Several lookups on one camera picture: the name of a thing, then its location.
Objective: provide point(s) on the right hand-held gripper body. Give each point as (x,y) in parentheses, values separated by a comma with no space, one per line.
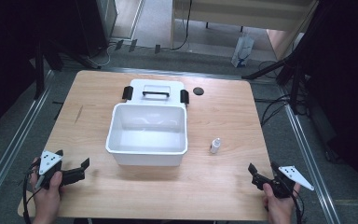
(295,177)

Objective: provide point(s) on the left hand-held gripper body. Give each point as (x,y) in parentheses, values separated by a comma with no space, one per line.
(49,161)

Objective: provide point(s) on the small white bottle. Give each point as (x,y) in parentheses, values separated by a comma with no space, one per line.
(215,146)

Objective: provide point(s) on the white plastic storage box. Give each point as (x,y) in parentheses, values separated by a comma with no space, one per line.
(149,146)

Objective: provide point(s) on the person's right hand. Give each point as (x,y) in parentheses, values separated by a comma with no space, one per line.
(280,210)

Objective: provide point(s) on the person's left hand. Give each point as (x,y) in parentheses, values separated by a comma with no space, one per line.
(47,202)

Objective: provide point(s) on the black metal stand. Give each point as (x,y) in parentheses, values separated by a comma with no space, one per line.
(295,81)
(39,71)

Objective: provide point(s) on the white box lid black latches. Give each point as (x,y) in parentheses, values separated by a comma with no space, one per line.
(136,85)

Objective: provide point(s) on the black round table grommet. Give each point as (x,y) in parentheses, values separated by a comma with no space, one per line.
(198,91)

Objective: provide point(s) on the white paper bag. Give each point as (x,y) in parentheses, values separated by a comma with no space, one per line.
(242,49)

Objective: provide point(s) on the light wooden bench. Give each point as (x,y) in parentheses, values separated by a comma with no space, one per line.
(245,14)

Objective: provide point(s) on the metal floor rail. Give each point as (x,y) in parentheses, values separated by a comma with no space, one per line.
(12,149)
(307,155)

